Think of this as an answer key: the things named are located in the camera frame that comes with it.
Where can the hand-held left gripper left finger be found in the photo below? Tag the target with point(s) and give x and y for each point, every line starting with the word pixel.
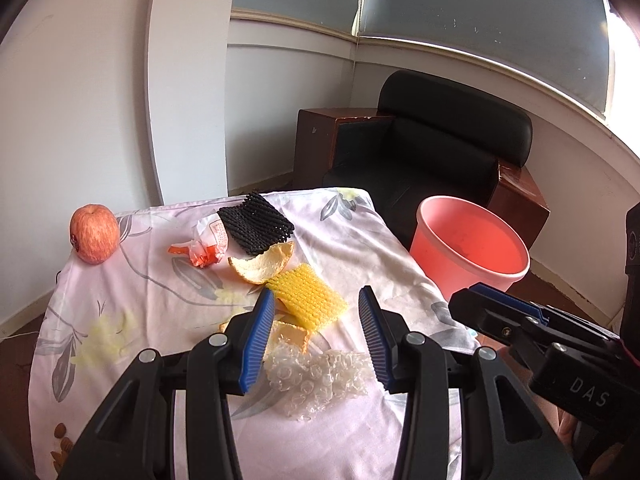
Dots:
pixel 257 340

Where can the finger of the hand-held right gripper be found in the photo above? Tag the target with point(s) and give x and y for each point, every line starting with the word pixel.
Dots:
pixel 500 327
pixel 510 300

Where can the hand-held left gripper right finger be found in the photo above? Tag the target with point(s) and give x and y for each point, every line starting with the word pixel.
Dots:
pixel 372 340

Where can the pink plastic bucket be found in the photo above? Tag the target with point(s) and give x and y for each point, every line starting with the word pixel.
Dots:
pixel 470 255

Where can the clear bubble wrap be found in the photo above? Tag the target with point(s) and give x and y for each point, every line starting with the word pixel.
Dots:
pixel 320 375

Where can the yellow foam fruit net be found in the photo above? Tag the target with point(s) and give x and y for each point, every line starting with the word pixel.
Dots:
pixel 307 297

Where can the curved orange peel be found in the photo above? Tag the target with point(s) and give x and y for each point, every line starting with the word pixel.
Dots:
pixel 260 269

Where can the orange white snack wrapper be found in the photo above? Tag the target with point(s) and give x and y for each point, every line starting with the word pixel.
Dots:
pixel 207 245

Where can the black foam fruit net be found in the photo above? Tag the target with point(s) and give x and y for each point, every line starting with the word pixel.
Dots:
pixel 255 227

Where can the person's right hand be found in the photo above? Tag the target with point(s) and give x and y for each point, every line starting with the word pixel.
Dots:
pixel 562 425

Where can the pink floral cloth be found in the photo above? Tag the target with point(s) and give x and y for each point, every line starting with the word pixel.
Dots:
pixel 165 320

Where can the black leather wooden armchair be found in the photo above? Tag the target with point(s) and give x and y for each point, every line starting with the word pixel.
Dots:
pixel 425 150

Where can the red apple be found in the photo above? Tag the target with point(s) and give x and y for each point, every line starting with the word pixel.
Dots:
pixel 95 235

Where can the brown almond-shaped pieces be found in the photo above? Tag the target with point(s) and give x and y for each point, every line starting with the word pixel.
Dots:
pixel 62 442

